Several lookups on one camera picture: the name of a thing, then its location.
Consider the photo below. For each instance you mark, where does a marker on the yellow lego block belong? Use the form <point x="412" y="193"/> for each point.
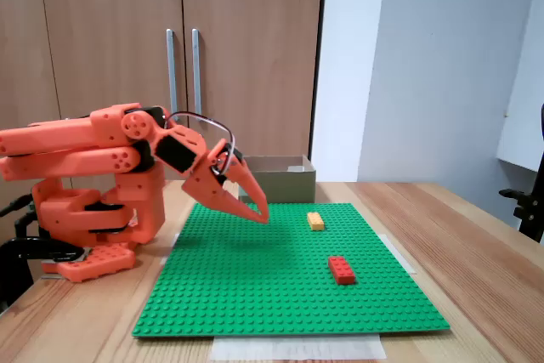
<point x="315" y="221"/>

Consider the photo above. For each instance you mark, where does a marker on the open cardboard box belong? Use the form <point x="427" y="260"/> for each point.
<point x="289" y="184"/>

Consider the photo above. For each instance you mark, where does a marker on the green lego baseplate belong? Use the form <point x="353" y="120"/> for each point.
<point x="276" y="286"/>

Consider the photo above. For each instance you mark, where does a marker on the red lego block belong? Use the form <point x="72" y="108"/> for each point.
<point x="341" y="270"/>

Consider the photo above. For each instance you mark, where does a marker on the narrow translucent tape strip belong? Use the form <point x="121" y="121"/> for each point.
<point x="175" y="240"/>
<point x="399" y="252"/>

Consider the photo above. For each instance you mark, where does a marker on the wide translucent tape strip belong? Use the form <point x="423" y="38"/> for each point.
<point x="297" y="348"/>

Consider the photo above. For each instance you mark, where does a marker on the wooden cabinet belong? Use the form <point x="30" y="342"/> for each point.
<point x="106" y="18"/>

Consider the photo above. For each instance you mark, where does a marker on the black table clamp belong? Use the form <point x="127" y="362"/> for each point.
<point x="17" y="261"/>

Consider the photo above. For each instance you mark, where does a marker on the white panel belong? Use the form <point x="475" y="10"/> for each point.
<point x="525" y="125"/>

